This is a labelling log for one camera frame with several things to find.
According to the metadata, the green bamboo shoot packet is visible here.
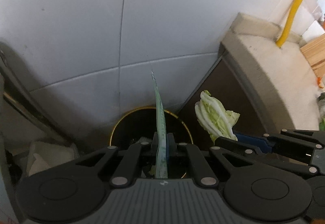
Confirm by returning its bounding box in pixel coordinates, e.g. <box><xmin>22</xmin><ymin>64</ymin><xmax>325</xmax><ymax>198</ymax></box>
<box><xmin>152</xmin><ymin>71</ymin><xmax>168</xmax><ymax>179</ymax></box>

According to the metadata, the pale cabbage leaf pile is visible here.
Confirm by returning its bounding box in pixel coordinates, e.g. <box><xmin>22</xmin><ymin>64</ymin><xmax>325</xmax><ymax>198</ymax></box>
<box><xmin>194</xmin><ymin>90</ymin><xmax>240</xmax><ymax>144</ymax></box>

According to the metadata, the black trash bin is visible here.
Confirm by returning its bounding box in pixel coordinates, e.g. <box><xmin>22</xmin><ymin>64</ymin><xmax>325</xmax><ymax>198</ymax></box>
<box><xmin>110</xmin><ymin>107</ymin><xmax>193</xmax><ymax>179</ymax></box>

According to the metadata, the wooden knife block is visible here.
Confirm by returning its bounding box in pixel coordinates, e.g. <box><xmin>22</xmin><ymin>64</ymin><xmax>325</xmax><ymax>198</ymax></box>
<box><xmin>300</xmin><ymin>34</ymin><xmax>325</xmax><ymax>78</ymax></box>

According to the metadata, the yellow gas pipe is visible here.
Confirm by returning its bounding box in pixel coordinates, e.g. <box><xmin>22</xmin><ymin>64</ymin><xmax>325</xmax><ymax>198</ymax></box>
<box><xmin>275</xmin><ymin>0</ymin><xmax>303</xmax><ymax>48</ymax></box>

